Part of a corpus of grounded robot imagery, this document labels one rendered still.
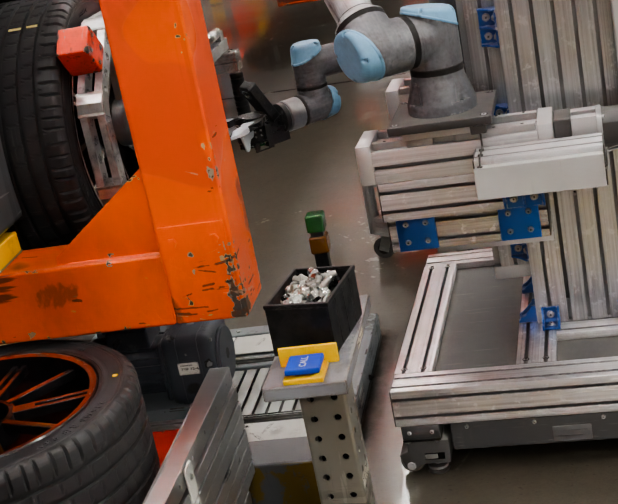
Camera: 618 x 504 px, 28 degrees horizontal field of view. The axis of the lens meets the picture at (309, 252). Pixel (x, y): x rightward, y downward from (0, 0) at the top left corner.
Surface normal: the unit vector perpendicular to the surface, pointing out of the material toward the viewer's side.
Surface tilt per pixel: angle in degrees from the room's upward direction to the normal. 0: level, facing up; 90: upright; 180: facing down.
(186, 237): 90
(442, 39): 90
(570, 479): 0
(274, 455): 0
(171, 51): 90
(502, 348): 0
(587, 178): 90
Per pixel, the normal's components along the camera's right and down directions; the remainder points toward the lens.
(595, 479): -0.18, -0.92
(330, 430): -0.15, 0.36
